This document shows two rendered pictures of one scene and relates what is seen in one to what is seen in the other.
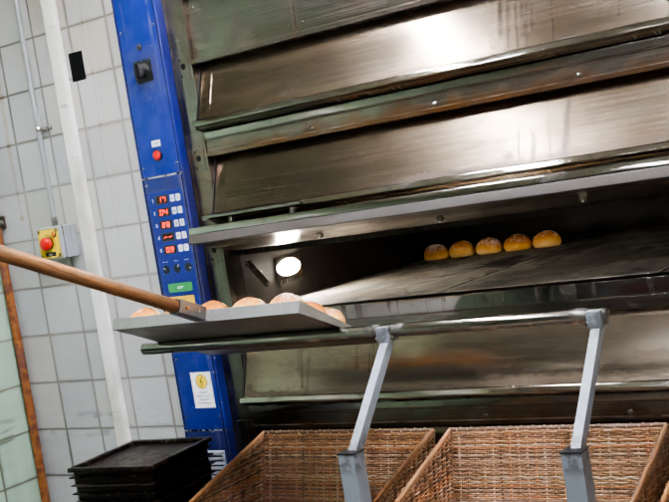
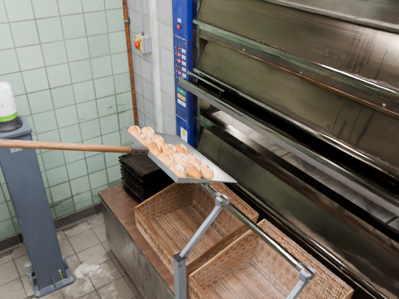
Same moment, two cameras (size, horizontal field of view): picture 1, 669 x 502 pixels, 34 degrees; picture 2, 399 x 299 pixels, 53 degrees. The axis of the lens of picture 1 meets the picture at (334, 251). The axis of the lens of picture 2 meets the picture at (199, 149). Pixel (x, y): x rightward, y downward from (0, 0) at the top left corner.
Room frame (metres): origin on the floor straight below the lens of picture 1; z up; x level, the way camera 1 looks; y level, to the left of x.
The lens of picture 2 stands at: (1.15, -0.52, 2.22)
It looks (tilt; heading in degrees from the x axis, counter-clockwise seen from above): 31 degrees down; 23
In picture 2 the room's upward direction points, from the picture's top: straight up
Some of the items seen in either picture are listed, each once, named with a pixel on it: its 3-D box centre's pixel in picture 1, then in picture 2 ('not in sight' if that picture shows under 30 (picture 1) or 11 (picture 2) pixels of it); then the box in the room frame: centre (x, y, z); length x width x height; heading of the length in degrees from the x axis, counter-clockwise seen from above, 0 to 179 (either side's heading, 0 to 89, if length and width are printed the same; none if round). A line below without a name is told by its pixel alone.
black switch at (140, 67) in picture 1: (137, 63); not in sight; (3.13, 0.46, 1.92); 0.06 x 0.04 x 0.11; 57
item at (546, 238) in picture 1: (546, 238); not in sight; (3.70, -0.71, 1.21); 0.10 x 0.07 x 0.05; 62
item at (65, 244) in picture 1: (58, 242); (143, 43); (3.39, 0.83, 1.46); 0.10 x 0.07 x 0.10; 57
